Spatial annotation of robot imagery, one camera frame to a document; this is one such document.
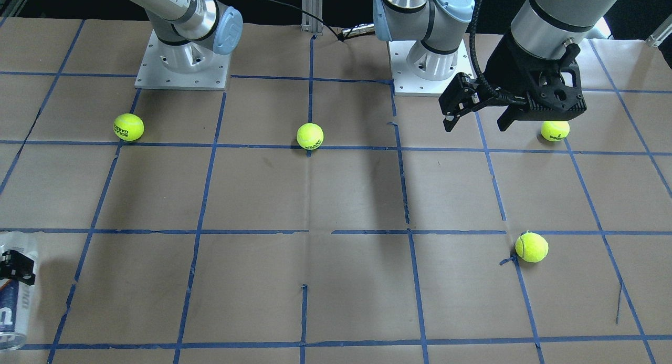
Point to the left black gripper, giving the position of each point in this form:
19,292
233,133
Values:
505,64

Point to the tennis ball front of table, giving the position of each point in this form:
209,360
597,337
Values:
531,247

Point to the tennis ball near base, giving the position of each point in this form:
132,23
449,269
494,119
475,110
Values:
128,127

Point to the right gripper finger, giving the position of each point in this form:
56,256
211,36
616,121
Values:
18,266

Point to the tennis ball table centre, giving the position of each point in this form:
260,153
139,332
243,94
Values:
310,136

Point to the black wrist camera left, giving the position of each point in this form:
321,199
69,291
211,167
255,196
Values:
556,82

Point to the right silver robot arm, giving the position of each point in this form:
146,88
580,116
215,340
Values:
205,23

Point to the aluminium frame post back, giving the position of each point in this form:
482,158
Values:
311,16

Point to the white blue tennis ball can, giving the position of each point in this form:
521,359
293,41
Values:
16,297

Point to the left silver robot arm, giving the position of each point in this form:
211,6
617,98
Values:
540,27

